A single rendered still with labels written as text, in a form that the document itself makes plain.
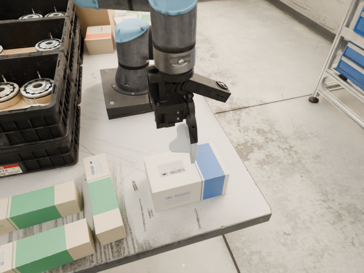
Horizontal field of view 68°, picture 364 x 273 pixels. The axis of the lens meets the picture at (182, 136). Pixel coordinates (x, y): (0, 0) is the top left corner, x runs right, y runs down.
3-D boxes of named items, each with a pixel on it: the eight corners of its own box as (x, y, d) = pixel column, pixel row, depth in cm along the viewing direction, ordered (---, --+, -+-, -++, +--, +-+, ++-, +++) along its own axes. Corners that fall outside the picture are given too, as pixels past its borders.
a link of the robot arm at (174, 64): (188, 31, 50) (203, 51, 44) (188, 54, 53) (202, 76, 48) (148, 37, 48) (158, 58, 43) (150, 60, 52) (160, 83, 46)
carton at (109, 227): (127, 236, 66) (123, 225, 62) (101, 246, 64) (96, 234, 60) (108, 166, 82) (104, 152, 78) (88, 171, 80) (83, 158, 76)
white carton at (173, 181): (209, 162, 83) (212, 141, 77) (225, 194, 75) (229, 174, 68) (145, 177, 79) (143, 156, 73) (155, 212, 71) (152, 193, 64)
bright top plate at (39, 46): (65, 39, 109) (64, 37, 109) (60, 50, 102) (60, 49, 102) (39, 40, 108) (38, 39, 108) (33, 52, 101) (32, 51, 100)
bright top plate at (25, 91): (57, 77, 89) (56, 76, 88) (54, 95, 82) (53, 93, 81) (24, 82, 87) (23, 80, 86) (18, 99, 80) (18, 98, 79)
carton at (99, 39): (90, 40, 143) (87, 26, 138) (114, 39, 145) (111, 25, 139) (89, 54, 132) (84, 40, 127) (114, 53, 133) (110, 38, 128)
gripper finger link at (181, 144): (171, 168, 58) (163, 125, 56) (197, 162, 59) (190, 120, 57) (174, 171, 55) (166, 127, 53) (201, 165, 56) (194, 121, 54)
